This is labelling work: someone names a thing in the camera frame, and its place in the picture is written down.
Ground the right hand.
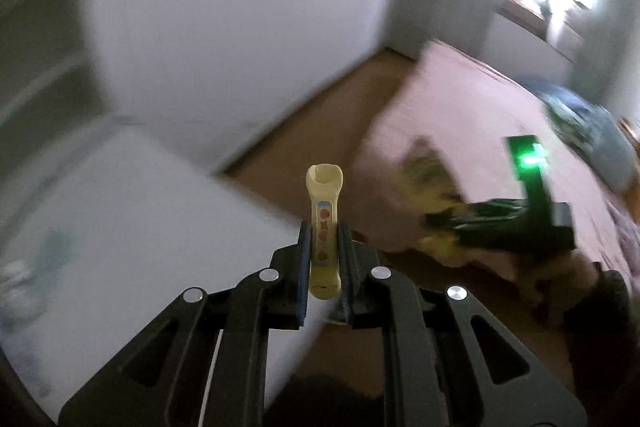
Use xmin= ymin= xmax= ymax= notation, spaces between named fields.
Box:
xmin=512 ymin=251 xmax=601 ymax=310

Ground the white desk with shelves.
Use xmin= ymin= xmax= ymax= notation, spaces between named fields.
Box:
xmin=1 ymin=0 xmax=298 ymax=426

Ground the pink bed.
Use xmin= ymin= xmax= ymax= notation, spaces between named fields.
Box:
xmin=341 ymin=41 xmax=639 ymax=296

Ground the yellow dark wrapper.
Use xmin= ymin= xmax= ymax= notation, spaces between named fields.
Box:
xmin=397 ymin=135 xmax=472 ymax=268

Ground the blue grey pillow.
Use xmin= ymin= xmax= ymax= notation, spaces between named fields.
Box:
xmin=516 ymin=76 xmax=636 ymax=193

